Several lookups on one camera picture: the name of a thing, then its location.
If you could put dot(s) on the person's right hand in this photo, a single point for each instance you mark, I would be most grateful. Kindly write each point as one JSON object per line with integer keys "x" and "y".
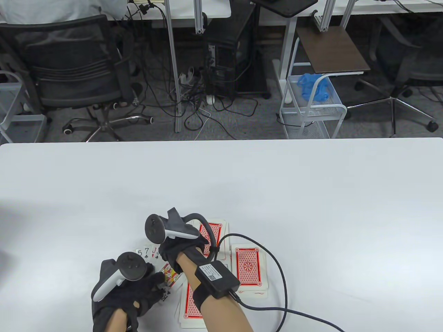
{"x": 176, "y": 249}

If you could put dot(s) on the person's left hand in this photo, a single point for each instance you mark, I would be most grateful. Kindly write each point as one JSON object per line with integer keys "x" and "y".
{"x": 135, "y": 294}

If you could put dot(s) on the pile of dealt red cards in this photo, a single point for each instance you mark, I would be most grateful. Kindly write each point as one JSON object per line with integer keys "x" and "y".
{"x": 190, "y": 304}
{"x": 218, "y": 230}
{"x": 249, "y": 266}
{"x": 171, "y": 275}

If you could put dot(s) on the person's right forearm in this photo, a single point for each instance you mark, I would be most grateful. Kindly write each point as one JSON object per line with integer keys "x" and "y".
{"x": 221, "y": 314}

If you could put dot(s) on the person's left forearm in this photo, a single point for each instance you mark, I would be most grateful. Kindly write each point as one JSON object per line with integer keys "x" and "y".
{"x": 117, "y": 320}

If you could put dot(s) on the white power adapter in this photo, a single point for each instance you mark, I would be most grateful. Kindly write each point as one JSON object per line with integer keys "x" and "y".
{"x": 210, "y": 99}

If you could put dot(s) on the white floor power strip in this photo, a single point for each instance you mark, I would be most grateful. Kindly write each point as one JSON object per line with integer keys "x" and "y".
{"x": 188, "y": 79}

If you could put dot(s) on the white metal trolley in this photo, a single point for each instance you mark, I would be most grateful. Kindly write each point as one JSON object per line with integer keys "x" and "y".
{"x": 26, "y": 118}

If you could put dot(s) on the black mesh office chair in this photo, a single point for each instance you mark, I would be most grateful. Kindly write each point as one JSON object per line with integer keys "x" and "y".
{"x": 69, "y": 79}

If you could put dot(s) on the black computer tower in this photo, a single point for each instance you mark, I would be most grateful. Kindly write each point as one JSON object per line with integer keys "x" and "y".
{"x": 225, "y": 45}

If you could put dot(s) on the crumpled blue gloves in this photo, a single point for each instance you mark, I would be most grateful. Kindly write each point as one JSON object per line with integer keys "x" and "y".
{"x": 313, "y": 86}

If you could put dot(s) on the beige power strip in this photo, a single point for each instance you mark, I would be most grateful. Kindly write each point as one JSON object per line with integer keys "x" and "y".
{"x": 148, "y": 1}

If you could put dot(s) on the brown wooden side table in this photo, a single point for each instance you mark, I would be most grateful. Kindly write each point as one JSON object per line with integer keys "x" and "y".
{"x": 328, "y": 52}

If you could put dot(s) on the dark grey office chair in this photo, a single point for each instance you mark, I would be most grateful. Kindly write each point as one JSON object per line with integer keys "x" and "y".
{"x": 415, "y": 72}

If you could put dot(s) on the aluminium frame post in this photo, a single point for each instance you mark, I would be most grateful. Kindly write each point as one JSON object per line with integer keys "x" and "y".
{"x": 172, "y": 69}
{"x": 199, "y": 17}
{"x": 347, "y": 14}
{"x": 325, "y": 17}

